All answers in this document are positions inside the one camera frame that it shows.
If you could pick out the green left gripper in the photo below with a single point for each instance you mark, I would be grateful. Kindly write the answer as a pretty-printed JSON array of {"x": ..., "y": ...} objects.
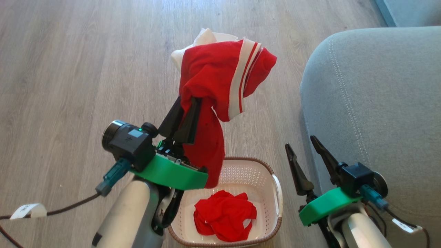
[{"x": 168, "y": 174}]

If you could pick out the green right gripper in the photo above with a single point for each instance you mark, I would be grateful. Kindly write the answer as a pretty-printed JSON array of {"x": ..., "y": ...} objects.
[{"x": 324, "y": 206}]

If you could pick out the red white striped clothing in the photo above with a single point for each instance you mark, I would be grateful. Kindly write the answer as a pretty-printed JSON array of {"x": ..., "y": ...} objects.
[{"x": 210, "y": 72}]

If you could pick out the red clothing with white trim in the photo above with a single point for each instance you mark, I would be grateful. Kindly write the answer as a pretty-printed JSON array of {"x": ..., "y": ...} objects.
[{"x": 225, "y": 213}]

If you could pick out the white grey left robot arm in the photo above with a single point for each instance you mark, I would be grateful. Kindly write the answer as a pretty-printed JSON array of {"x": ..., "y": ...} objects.
[{"x": 129, "y": 217}]

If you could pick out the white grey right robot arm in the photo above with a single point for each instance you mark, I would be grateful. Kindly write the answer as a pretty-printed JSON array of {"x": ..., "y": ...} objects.
[{"x": 361, "y": 229}]

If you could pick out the white plastic laundry basket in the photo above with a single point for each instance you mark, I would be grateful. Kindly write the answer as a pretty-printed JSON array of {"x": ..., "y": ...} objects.
[{"x": 272, "y": 193}]

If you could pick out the grey rounded sofa seat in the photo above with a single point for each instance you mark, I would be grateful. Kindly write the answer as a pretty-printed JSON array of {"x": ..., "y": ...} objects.
[{"x": 386, "y": 103}]

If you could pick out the grey long sofa section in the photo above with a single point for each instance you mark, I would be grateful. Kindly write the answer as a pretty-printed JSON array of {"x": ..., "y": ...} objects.
[{"x": 413, "y": 12}]

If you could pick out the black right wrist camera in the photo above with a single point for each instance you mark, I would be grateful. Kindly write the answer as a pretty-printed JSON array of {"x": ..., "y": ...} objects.
[{"x": 358, "y": 177}]

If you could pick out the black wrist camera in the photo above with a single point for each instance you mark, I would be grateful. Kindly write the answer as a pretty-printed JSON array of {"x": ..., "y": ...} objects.
[
  {"x": 358, "y": 177},
  {"x": 129, "y": 141}
]

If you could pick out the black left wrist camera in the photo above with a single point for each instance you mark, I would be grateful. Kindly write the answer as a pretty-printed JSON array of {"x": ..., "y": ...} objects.
[{"x": 129, "y": 141}]

